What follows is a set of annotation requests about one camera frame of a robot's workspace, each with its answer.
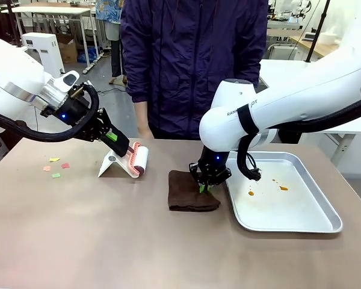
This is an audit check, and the brown cloth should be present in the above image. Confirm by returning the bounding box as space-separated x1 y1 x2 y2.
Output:
167 170 222 212

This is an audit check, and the person's right forearm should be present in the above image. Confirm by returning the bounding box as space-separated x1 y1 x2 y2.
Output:
134 101 150 127

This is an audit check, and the blue plastic bag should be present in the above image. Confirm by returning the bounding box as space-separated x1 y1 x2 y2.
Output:
77 46 97 64

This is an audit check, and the black tripod pole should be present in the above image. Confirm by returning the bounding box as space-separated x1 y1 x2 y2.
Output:
306 0 332 63

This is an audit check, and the brown cardboard box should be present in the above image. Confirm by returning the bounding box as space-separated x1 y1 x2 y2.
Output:
55 34 79 64

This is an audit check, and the silver metal tray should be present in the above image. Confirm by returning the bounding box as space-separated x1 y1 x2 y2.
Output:
224 151 344 233

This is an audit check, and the person in patterned shirt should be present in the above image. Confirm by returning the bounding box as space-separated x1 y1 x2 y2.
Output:
95 0 129 85

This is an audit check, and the pink white lint roller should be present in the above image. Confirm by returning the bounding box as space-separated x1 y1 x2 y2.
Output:
125 140 150 180

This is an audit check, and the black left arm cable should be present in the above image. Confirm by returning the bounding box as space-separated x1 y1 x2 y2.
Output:
0 81 102 141

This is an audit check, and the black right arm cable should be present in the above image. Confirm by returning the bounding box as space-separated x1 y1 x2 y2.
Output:
236 93 361 182

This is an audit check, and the white lint roller stand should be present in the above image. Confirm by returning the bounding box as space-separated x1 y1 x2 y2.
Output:
97 150 142 181

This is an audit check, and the white background table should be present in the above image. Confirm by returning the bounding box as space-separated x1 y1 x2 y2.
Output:
10 5 93 75

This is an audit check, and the white floor cabinet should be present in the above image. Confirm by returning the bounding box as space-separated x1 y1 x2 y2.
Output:
21 32 66 78

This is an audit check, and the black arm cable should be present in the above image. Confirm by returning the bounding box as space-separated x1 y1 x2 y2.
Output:
0 81 102 141
236 93 361 182

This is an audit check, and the person in purple jacket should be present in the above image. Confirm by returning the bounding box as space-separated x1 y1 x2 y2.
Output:
120 0 269 141

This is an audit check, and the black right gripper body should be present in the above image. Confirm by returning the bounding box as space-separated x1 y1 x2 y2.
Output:
197 146 230 176

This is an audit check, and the person's right hand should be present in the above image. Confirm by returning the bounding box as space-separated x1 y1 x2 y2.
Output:
137 122 155 140

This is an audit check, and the wooden background table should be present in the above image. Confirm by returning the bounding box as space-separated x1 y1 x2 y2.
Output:
288 34 335 60

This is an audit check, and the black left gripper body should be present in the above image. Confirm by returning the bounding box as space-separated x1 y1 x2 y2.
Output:
41 86 100 135

